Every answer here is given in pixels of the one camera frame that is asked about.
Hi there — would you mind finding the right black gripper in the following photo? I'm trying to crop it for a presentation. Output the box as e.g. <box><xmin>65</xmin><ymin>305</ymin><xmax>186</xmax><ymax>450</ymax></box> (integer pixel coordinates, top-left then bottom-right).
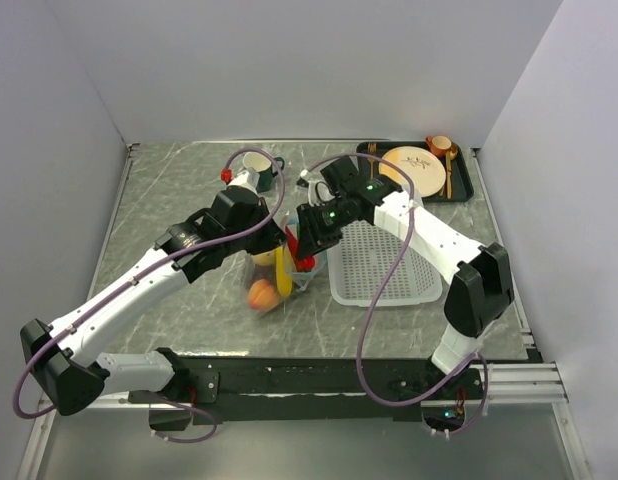
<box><xmin>295</xmin><ymin>196</ymin><xmax>353</xmax><ymax>261</ymax></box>

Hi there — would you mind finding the red chili pepper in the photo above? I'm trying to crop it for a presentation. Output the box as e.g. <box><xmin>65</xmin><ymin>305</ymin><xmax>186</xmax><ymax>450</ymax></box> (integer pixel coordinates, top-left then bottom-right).
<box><xmin>284</xmin><ymin>225</ymin><xmax>318</xmax><ymax>274</ymax></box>

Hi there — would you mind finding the banana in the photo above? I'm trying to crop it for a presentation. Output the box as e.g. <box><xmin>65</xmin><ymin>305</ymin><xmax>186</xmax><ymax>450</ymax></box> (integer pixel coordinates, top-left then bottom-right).
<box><xmin>275</xmin><ymin>246</ymin><xmax>293</xmax><ymax>298</ymax></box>

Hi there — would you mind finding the clear zip top bag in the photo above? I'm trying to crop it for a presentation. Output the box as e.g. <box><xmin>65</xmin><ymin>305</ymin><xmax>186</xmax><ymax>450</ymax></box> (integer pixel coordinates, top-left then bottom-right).
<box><xmin>241</xmin><ymin>212</ymin><xmax>327</xmax><ymax>315</ymax></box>

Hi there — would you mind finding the peach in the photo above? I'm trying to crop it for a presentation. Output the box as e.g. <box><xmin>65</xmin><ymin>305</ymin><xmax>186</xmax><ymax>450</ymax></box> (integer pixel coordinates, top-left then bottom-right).
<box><xmin>247</xmin><ymin>279</ymin><xmax>281</xmax><ymax>312</ymax></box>

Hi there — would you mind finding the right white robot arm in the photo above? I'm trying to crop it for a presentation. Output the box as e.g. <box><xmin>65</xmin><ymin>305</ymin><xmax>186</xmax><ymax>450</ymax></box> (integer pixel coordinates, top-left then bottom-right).
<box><xmin>297</xmin><ymin>155</ymin><xmax>514</xmax><ymax>398</ymax></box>

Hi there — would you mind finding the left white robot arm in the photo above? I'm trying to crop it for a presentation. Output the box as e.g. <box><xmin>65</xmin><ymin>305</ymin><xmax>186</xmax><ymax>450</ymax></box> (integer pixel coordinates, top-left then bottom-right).
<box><xmin>20</xmin><ymin>186</ymin><xmax>285</xmax><ymax>416</ymax></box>

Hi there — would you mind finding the green mug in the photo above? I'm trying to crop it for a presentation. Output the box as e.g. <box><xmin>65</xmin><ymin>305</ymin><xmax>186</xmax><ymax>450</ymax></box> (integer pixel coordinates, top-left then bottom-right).
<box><xmin>242</xmin><ymin>152</ymin><xmax>278</xmax><ymax>193</ymax></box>

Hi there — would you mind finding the white plastic basket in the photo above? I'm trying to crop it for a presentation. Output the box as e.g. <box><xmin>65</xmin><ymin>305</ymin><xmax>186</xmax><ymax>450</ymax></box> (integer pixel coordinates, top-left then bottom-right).
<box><xmin>326</xmin><ymin>219</ymin><xmax>444</xmax><ymax>307</ymax></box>

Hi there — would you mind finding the gold fork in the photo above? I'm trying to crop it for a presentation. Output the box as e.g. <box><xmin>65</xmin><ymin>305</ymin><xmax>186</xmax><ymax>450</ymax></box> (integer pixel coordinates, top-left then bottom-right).
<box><xmin>367</xmin><ymin>142</ymin><xmax>377</xmax><ymax>178</ymax></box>

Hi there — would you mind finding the beige round plate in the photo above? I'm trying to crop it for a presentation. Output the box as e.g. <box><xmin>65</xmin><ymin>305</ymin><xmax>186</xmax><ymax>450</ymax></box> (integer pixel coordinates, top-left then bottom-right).
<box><xmin>383</xmin><ymin>146</ymin><xmax>446</xmax><ymax>198</ymax></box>

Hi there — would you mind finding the small orange cup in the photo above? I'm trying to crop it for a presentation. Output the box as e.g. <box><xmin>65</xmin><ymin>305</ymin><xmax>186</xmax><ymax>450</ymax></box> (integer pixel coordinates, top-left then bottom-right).
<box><xmin>425</xmin><ymin>135</ymin><xmax>453</xmax><ymax>157</ymax></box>

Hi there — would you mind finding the gold spoon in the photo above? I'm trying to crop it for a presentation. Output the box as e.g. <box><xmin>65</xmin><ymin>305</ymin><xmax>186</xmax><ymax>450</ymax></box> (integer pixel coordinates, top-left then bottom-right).
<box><xmin>439</xmin><ymin>144</ymin><xmax>458</xmax><ymax>199</ymax></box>

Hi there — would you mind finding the dark green tray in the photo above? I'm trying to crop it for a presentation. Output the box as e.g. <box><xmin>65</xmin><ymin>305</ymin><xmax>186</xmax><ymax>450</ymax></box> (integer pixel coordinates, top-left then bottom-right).
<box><xmin>356</xmin><ymin>141</ymin><xmax>474</xmax><ymax>204</ymax></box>

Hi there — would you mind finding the black base beam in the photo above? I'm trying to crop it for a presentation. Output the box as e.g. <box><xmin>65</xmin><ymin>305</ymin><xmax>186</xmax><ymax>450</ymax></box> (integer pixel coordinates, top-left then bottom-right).
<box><xmin>106</xmin><ymin>354</ymin><xmax>505</xmax><ymax>434</ymax></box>

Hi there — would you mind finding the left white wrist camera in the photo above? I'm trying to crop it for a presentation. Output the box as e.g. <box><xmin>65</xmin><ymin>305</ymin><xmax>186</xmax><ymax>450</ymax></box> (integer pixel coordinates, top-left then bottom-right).
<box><xmin>227</xmin><ymin>168</ymin><xmax>260</xmax><ymax>193</ymax></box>

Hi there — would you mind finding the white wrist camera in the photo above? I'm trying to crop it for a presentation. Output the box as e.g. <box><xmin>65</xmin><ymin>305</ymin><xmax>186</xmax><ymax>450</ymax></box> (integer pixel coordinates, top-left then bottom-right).
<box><xmin>227</xmin><ymin>168</ymin><xmax>260</xmax><ymax>193</ymax></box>
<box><xmin>296</xmin><ymin>169</ymin><xmax>319</xmax><ymax>190</ymax></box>

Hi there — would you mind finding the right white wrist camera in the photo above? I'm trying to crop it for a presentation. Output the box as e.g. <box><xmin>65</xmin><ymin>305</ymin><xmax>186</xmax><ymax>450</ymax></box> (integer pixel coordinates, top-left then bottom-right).
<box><xmin>296</xmin><ymin>169</ymin><xmax>319</xmax><ymax>190</ymax></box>

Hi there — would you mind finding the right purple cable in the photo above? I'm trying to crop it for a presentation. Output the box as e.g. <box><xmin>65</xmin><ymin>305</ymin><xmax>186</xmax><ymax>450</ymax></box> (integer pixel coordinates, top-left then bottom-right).
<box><xmin>303</xmin><ymin>153</ymin><xmax>490</xmax><ymax>437</ymax></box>

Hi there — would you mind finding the purple cable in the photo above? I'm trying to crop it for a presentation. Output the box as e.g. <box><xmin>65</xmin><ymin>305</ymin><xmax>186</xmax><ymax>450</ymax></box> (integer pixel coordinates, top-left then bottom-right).
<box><xmin>303</xmin><ymin>153</ymin><xmax>490</xmax><ymax>437</ymax></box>
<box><xmin>12</xmin><ymin>147</ymin><xmax>286</xmax><ymax>445</ymax></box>

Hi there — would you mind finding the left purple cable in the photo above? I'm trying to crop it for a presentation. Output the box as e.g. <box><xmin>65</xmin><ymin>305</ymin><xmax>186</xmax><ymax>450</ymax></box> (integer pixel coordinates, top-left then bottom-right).
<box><xmin>12</xmin><ymin>147</ymin><xmax>286</xmax><ymax>445</ymax></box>

